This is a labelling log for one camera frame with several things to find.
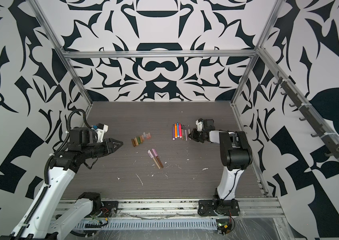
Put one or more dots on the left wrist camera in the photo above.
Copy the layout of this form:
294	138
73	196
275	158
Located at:
100	130

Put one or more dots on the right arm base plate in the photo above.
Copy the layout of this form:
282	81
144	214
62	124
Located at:
207	208

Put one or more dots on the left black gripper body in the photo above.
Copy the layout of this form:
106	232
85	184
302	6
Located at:
94	148

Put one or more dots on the white cable duct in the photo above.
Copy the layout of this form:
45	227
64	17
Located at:
164	224

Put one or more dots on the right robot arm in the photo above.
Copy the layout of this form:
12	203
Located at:
235	153

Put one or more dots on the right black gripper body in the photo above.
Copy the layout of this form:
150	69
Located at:
199	136

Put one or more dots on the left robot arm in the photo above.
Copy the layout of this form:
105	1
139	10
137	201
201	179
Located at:
59	170

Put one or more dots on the light pink cap pen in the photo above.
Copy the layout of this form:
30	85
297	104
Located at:
153	158

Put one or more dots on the pink highlighter pen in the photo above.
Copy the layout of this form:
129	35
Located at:
180	131

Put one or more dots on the purple marker pen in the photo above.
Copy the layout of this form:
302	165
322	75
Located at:
172	132

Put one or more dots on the pink cap brown pen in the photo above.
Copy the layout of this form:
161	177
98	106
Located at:
157	158

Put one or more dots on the green circuit board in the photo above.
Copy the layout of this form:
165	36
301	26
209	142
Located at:
223	228

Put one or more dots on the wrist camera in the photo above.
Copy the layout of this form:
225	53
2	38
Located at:
200	125
100	130

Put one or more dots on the green pen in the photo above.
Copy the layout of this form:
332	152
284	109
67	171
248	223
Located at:
183	132

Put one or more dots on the blue highlighter pen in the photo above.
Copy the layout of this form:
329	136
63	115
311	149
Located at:
177	130

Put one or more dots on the orange highlighter pen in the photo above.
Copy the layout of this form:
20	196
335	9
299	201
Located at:
174	133

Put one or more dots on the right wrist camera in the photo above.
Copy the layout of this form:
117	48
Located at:
200	125

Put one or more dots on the aluminium front rail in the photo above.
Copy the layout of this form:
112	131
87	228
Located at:
157	209

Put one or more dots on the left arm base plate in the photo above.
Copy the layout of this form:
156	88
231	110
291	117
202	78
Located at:
108	209

